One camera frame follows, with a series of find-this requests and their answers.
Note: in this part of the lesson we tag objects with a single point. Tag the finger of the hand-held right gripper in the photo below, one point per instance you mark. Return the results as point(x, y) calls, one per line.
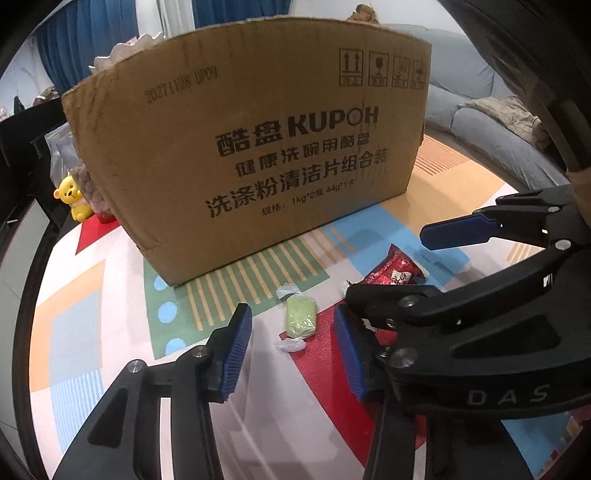
point(415, 304)
point(452, 233)

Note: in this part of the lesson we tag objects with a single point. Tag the brown plush toy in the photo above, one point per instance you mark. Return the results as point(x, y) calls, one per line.
point(364, 13)

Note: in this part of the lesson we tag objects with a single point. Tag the yellow bear figure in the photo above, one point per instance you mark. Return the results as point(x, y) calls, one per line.
point(74, 198)

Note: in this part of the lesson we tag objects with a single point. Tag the white sheer curtain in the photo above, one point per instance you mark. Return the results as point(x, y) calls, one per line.
point(166, 14)

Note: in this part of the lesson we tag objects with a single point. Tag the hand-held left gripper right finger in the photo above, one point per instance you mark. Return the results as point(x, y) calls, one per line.
point(351, 360)

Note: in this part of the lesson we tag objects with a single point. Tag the blue curtain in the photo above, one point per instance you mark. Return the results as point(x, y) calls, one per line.
point(240, 9)
point(83, 37)

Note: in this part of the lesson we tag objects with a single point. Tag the colourful patchwork tablecloth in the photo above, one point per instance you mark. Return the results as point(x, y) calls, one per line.
point(300, 378)

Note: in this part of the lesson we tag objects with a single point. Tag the clear plastic bag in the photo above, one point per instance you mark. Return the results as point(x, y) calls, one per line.
point(62, 152)

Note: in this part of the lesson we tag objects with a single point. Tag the black piano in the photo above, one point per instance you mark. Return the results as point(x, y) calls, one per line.
point(27, 138)

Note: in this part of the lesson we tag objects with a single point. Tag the clear plastic snack jar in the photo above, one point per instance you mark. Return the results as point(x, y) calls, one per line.
point(94, 194)

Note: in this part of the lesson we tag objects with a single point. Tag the green candy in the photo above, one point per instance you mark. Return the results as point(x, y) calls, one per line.
point(301, 316)

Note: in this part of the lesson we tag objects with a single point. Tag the tiered white bowl stand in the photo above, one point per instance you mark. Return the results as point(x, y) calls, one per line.
point(120, 53)

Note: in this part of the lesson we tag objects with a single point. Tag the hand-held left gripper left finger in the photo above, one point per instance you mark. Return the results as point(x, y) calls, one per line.
point(235, 350)

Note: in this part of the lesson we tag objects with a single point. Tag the red snack packet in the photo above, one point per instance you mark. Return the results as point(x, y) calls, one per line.
point(392, 267)

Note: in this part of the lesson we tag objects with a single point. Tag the stack of books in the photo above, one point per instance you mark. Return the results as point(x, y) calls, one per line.
point(46, 96)

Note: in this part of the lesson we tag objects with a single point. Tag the brown cardboard box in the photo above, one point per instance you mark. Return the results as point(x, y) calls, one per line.
point(231, 138)

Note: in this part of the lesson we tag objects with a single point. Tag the beige quilted jacket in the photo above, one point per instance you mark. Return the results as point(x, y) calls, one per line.
point(503, 115)

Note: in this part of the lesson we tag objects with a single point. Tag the grey corner sofa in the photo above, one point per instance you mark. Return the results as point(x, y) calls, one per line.
point(452, 69)

